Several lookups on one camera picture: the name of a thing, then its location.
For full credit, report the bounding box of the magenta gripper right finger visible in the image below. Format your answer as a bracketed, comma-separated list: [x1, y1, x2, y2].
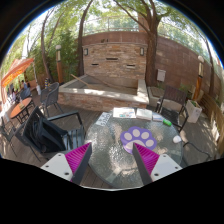
[132, 143, 159, 185]

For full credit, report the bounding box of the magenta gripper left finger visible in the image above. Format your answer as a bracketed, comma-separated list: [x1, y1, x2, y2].
[65, 143, 92, 185]

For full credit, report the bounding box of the purple paw print mousepad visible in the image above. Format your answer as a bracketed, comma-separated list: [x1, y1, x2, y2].
[120, 126, 157, 153]

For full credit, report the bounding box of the round glass patio table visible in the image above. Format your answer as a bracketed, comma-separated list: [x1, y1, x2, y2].
[85, 112, 183, 189]

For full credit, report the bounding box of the black bag on chair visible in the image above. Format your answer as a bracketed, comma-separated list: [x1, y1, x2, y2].
[23, 117, 67, 153]

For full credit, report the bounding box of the black metal chair left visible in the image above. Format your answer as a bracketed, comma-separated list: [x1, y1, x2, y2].
[15, 106, 86, 160]

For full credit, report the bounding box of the black metal chair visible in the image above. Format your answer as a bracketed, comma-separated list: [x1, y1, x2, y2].
[156, 86, 189, 132]
[15, 106, 86, 160]

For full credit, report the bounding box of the small white card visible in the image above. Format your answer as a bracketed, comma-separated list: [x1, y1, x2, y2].
[153, 115, 163, 122]

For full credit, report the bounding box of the white book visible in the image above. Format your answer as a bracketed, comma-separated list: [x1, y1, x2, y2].
[136, 108, 152, 120]

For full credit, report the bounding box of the patterned paper sheet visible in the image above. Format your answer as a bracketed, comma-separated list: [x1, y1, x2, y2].
[96, 112, 111, 126]

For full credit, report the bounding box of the open white booklet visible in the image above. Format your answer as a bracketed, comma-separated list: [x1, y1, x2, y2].
[113, 107, 136, 118]

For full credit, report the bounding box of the black metal chair right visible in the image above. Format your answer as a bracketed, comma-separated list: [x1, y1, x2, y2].
[156, 86, 189, 132]

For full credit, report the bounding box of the stone fountain basin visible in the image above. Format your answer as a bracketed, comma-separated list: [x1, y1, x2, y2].
[58, 75, 149, 111]

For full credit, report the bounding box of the white planter box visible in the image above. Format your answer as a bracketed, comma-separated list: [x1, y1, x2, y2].
[186, 100, 202, 123]

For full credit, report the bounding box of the grey mesh chair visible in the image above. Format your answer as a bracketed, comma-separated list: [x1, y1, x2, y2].
[40, 82, 60, 117]

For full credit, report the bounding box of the round wooden cafe table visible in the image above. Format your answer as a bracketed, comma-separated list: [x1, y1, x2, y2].
[10, 97, 35, 124]

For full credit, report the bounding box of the orange canopy tent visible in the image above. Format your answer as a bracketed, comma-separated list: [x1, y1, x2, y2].
[1, 58, 34, 87]

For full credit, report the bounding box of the black cable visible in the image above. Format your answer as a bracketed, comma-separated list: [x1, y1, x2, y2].
[181, 141, 214, 162]

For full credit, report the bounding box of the grey wall box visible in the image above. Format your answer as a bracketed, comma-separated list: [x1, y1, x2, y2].
[157, 70, 166, 82]

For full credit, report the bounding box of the wooden lamp post left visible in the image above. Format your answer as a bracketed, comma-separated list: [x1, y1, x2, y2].
[55, 45, 64, 84]

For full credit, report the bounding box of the wooden lamp post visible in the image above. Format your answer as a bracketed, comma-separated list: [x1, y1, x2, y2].
[55, 45, 64, 84]
[193, 55, 204, 100]

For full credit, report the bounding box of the wooden lamp post right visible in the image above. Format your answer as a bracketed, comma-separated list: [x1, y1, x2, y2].
[193, 55, 204, 100]

